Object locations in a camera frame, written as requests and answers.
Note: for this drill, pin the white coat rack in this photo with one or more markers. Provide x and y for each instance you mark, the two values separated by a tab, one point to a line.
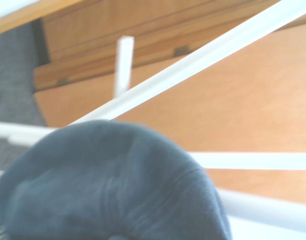
193	57

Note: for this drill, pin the dark blue cap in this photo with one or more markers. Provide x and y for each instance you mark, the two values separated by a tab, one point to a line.
105	185

